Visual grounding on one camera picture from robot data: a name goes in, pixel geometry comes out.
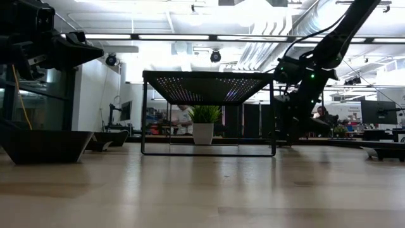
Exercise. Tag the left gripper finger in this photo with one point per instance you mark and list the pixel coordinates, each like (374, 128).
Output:
(79, 55)

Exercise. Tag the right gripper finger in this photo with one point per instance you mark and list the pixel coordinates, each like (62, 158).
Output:
(292, 123)
(305, 117)

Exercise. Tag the black wavy square mini plate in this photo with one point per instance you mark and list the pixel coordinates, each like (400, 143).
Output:
(44, 147)
(115, 137)

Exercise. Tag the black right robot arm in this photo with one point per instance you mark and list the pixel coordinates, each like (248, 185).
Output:
(348, 25)

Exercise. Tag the person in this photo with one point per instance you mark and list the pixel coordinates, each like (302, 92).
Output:
(184, 118)
(323, 114)

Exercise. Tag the small green desk plant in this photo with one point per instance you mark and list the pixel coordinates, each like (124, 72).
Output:
(340, 130)

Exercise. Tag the black room divider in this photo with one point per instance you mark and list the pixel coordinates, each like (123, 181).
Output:
(250, 120)

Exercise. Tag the dark glass cabinet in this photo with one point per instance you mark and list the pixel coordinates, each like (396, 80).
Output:
(47, 107)

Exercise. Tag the black computer monitor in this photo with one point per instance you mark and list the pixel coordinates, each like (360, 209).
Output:
(378, 112)
(126, 111)

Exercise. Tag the green plant in white pot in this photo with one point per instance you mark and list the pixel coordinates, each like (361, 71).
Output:
(202, 133)

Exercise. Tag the black perforated metal rack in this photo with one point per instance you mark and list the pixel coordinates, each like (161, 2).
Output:
(205, 88)

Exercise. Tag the overhead light bar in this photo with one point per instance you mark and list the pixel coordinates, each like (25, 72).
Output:
(174, 37)

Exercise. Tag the black aluminium table frame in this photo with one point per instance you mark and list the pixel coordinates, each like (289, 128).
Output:
(348, 144)

